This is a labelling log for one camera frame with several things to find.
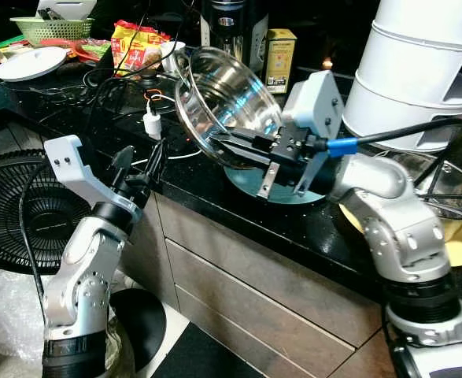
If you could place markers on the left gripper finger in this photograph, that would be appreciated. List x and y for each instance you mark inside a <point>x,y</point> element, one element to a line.
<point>123,167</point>
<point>156,165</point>

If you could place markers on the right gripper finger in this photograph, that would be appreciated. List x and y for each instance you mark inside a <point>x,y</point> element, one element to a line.
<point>258,161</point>
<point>246,142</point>

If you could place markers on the stainless steel bowl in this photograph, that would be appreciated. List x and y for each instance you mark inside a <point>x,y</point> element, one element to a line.
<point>223,94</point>
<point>451,177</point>

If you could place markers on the black steel kitchen appliance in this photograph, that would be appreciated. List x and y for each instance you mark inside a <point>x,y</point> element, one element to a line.
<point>230,31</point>

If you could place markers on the kitchen base cabinet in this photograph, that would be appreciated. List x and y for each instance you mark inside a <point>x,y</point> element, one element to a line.
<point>254,299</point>

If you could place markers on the round pale plate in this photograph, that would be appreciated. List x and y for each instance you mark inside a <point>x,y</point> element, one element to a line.
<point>242,187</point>

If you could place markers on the white charger plug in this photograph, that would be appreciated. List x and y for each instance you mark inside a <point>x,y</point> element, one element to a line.
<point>152,126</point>

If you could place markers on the yellow carton box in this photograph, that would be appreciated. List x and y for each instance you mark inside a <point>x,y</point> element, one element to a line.
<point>280,63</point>

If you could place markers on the plain white cup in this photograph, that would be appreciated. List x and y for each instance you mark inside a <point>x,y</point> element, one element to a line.
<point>171,57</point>

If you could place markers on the yellow red snack bag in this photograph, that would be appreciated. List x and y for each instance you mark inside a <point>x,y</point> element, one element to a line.
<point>136,47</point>

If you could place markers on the black fan grille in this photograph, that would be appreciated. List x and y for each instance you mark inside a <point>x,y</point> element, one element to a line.
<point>10,213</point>

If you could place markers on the black round fan base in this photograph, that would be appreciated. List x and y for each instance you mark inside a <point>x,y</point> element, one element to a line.
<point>140,323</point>

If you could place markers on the white round lid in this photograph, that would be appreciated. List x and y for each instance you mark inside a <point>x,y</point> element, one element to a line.
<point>30,64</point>

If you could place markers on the green plastic basket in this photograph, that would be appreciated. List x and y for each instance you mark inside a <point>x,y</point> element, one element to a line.
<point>53,31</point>

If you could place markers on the white tiered plastic rack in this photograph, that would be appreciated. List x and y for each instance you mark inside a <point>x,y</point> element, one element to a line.
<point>419,63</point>

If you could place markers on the thin black utensil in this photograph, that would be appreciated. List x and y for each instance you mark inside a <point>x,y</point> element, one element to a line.
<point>451,194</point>

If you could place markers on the clear plastic bag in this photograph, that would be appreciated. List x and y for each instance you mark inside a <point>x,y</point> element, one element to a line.
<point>6,315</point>

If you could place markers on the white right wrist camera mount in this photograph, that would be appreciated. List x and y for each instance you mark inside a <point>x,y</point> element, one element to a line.
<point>313,102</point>

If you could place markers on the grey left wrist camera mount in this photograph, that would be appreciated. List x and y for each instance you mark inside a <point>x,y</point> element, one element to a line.
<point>64,157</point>

